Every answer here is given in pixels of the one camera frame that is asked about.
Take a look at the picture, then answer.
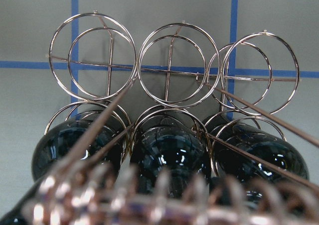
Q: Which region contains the dark wine bottle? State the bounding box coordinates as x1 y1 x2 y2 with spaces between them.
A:
203 114 309 191
130 117 211 198
0 110 130 225

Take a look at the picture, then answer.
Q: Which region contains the copper wire bottle basket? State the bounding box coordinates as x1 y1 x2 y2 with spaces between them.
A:
21 11 319 225

